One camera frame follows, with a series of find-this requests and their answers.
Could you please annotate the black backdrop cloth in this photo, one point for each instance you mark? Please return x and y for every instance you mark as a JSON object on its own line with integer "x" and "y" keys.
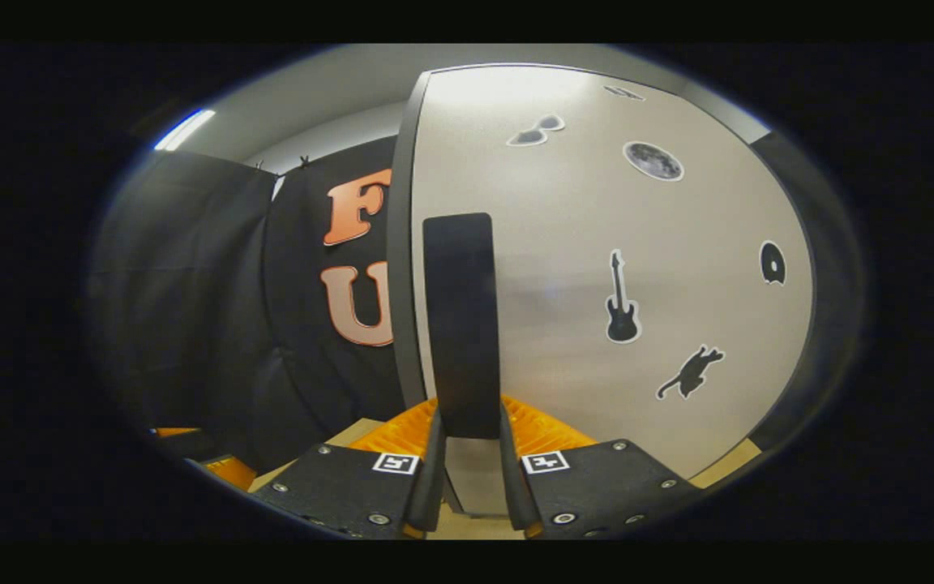
{"x": 191, "y": 284}

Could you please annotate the long ceiling light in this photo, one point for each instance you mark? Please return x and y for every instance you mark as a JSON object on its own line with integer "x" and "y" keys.
{"x": 185, "y": 130}

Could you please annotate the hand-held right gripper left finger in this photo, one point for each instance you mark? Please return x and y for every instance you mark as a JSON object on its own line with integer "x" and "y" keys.
{"x": 337, "y": 495}

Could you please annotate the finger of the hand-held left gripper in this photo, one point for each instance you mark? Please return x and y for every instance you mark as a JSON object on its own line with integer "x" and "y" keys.
{"x": 175, "y": 435}
{"x": 228, "y": 474}

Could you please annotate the grey cabinet door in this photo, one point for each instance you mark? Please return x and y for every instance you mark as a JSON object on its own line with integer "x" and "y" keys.
{"x": 678, "y": 243}

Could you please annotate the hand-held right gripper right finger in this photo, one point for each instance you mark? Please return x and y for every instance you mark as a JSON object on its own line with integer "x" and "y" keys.
{"x": 597, "y": 495}

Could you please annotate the dark grey cabinet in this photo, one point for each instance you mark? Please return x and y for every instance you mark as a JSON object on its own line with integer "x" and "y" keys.
{"x": 400, "y": 284}

